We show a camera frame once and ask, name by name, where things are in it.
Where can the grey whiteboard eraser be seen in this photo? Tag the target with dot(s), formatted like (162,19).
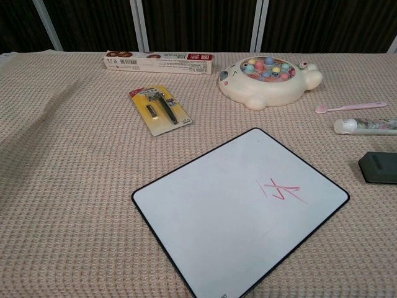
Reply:
(380,167)

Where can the long cookie box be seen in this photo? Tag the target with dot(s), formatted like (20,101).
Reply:
(161,63)

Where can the floral toothpaste tube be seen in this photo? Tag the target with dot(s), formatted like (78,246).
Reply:
(369,126)

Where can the white rectangular board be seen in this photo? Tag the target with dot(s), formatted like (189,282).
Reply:
(223,217)

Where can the razor in yellow blister pack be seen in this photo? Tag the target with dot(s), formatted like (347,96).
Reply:
(158,111)

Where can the white frame post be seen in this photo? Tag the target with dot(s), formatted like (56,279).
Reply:
(394,47)
(141,26)
(259,26)
(48,26)

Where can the beige waffle-weave tablecloth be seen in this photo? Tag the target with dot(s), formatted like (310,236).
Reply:
(77,186)

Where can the cream fishing game toy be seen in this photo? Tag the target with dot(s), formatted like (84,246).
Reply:
(266,90)

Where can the pink toothbrush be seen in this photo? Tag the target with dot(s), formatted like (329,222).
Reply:
(350,107)

